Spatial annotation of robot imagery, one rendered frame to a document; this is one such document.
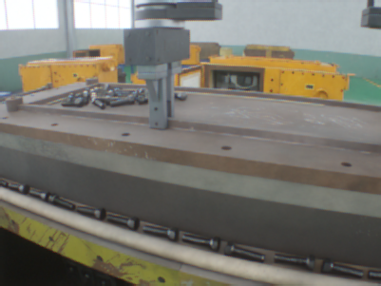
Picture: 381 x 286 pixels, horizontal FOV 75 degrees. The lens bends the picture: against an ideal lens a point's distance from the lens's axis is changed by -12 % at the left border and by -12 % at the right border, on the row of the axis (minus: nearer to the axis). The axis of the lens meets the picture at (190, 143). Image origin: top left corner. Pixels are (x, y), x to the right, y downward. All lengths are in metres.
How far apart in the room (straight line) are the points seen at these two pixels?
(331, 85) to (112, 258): 2.77
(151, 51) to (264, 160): 0.20
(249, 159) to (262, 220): 0.09
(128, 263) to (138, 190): 0.11
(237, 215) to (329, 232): 0.12
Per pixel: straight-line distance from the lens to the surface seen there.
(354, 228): 0.39
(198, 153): 0.35
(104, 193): 0.47
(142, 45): 0.38
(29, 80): 4.62
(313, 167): 0.34
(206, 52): 11.98
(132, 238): 0.39
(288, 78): 2.95
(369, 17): 0.38
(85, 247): 0.45
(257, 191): 0.36
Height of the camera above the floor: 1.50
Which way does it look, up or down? 21 degrees down
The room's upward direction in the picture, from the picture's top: straight up
